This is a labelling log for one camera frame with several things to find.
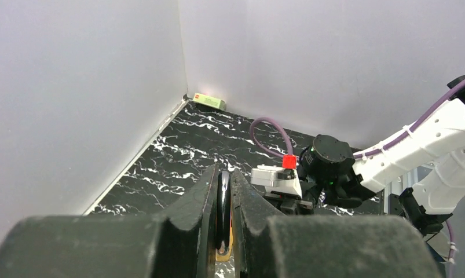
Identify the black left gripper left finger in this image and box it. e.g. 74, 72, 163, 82
0, 165, 219, 277

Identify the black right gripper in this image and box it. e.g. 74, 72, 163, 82
262, 181, 321, 215

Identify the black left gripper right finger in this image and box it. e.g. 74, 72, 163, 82
230, 171, 441, 277

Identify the large brass padlock shackle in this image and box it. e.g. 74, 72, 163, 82
215, 171, 233, 262

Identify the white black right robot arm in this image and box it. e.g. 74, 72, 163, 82
251, 75, 465, 235

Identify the green white box in corner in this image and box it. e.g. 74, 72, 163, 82
192, 93, 226, 111

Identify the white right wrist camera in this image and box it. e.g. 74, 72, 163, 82
250, 155, 302, 199

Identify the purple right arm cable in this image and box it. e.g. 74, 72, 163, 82
249, 71, 465, 278

